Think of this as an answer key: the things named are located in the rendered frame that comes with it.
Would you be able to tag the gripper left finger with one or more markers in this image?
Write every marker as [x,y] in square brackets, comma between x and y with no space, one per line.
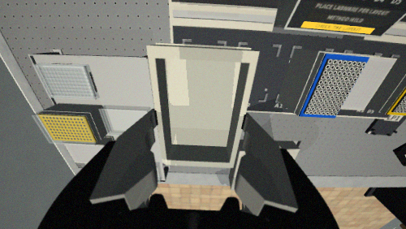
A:
[120,177]

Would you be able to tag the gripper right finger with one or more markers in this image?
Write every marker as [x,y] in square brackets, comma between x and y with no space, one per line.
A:
[272,185]

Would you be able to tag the grey flat shelf table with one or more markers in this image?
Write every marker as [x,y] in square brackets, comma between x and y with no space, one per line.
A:
[120,81]

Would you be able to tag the blue tip rack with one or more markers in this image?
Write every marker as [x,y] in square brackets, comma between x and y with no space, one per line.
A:
[317,83]

